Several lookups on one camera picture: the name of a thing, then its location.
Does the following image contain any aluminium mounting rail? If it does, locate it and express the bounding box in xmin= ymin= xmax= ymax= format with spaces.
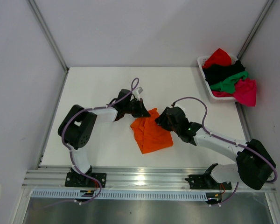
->
xmin=22 ymin=165 xmax=276 ymax=193

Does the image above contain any magenta t shirt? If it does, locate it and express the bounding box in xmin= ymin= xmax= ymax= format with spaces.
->
xmin=212 ymin=78 xmax=257 ymax=107

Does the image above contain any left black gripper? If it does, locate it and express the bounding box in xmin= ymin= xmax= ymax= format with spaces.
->
xmin=124 ymin=98 xmax=150 ymax=118

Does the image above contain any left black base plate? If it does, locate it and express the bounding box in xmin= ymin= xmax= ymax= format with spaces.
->
xmin=64 ymin=172 xmax=107 ymax=188

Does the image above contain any red t shirt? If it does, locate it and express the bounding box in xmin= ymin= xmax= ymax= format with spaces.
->
xmin=203 ymin=48 xmax=232 ymax=69

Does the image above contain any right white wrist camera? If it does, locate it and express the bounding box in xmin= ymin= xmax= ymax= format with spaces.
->
xmin=175 ymin=105 xmax=185 ymax=112

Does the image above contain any white plastic laundry basket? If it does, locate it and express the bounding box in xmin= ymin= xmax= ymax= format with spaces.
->
xmin=197 ymin=55 xmax=237 ymax=103

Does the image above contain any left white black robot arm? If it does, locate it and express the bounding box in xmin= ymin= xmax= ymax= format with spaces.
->
xmin=58 ymin=87 xmax=151 ymax=187

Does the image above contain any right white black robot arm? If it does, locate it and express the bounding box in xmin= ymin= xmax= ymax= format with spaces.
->
xmin=155 ymin=107 xmax=276 ymax=190

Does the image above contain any slotted grey cable duct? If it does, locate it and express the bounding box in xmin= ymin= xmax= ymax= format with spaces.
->
xmin=31 ymin=189 xmax=208 ymax=201

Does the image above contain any green t shirt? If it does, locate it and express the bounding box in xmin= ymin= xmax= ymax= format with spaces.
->
xmin=210 ymin=71 xmax=249 ymax=94

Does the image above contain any black t shirt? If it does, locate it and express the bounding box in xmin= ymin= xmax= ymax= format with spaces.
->
xmin=203 ymin=60 xmax=245 ymax=85

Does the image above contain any orange t shirt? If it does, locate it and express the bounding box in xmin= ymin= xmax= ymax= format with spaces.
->
xmin=130 ymin=108 xmax=174 ymax=154

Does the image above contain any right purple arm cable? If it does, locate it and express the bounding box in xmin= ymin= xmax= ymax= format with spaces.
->
xmin=171 ymin=97 xmax=278 ymax=207

